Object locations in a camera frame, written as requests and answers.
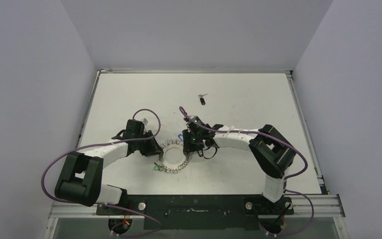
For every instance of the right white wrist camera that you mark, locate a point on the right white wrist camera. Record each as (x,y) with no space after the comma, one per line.
(194,120)

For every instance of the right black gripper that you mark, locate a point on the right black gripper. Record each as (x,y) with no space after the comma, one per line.
(188,137)

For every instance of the key with black tag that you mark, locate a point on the key with black tag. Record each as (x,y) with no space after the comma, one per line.
(201,99)
(201,152)

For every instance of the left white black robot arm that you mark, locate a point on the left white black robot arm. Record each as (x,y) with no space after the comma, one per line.
(80,180)

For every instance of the key with blue tag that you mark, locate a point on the key with blue tag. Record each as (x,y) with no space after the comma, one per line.
(180,137)

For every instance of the aluminium frame rail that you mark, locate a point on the aluminium frame rail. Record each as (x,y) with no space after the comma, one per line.
(325,206)

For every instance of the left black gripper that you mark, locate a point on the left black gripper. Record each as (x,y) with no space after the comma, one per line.
(149,145)

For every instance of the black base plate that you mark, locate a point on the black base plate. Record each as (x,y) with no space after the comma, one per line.
(202,212)

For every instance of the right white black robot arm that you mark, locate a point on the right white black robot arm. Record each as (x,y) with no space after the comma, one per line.
(265,144)

